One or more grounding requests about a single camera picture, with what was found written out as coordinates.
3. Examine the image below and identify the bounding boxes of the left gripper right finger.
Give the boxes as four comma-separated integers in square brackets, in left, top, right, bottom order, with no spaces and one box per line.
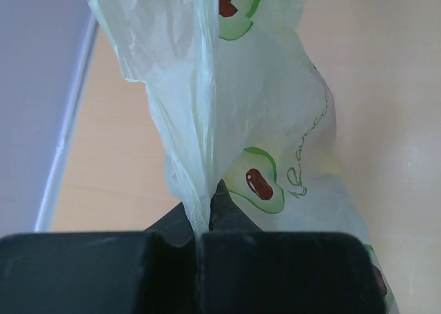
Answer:
[199,182,386,313]

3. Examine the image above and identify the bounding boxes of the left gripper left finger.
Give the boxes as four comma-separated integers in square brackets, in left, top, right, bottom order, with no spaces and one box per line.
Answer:
[1,205,196,313]

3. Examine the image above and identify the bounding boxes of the green avocado print plastic bag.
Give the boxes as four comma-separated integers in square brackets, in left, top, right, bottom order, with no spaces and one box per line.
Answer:
[88,0,398,313]

